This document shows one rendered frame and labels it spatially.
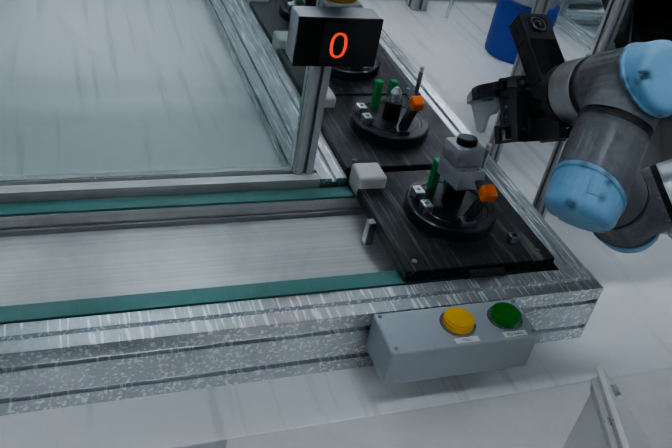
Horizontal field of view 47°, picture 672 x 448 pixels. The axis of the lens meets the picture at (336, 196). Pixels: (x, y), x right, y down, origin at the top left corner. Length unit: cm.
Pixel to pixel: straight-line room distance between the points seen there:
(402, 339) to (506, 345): 14
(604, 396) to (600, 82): 31
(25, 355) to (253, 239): 38
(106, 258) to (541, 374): 62
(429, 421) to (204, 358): 30
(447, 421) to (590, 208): 39
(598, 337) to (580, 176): 51
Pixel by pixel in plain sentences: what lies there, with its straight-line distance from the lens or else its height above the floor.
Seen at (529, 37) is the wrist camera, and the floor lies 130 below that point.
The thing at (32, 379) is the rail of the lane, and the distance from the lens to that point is 96.
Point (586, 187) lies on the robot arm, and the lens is 79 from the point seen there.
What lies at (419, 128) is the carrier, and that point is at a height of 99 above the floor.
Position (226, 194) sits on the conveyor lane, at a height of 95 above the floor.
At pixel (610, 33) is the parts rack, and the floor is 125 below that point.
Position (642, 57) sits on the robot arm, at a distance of 81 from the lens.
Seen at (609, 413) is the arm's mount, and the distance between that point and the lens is 83.
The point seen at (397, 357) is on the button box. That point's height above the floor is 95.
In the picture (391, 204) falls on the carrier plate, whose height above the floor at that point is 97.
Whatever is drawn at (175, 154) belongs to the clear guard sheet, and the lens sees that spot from 117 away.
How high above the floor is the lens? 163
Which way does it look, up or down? 34 degrees down
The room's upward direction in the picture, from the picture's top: 11 degrees clockwise
